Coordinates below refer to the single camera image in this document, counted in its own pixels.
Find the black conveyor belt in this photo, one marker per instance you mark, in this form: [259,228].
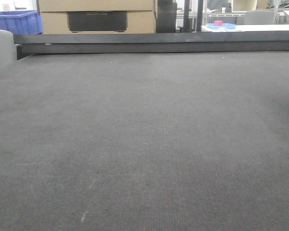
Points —
[145,142]

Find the black tall box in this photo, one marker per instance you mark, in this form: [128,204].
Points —
[166,16]

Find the cardboard box with black print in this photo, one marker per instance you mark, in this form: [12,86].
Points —
[98,16]

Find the blue flat tray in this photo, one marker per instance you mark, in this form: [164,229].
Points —
[225,25]

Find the pink tape roll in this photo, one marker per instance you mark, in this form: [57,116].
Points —
[218,23]

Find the blue plastic crate background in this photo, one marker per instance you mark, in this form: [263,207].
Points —
[21,22]

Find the grey rounded chair back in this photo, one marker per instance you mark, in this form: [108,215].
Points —
[8,52]

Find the white background table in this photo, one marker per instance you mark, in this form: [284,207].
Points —
[246,28]

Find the black conveyor side rail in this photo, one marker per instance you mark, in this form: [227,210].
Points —
[199,42]

